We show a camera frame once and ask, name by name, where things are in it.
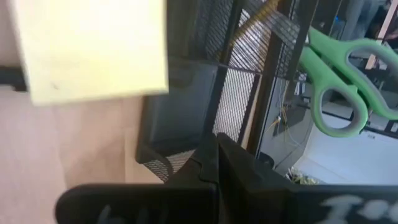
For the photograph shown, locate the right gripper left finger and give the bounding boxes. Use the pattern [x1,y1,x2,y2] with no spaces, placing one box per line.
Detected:
[55,132,219,224]

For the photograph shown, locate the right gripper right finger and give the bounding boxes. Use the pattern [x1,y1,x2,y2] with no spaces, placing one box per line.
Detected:
[217,132,398,224]

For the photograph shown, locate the yellow sticky note pad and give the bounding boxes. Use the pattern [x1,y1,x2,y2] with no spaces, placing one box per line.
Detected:
[10,0,170,107]

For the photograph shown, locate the green handled scissors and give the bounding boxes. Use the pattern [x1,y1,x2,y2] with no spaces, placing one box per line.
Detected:
[297,26,398,139]

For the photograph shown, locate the yellow pencil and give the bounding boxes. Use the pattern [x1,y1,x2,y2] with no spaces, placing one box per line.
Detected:
[217,0,282,62]

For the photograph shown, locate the black mesh desk organizer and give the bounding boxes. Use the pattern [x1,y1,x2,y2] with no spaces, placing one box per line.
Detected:
[135,0,315,184]

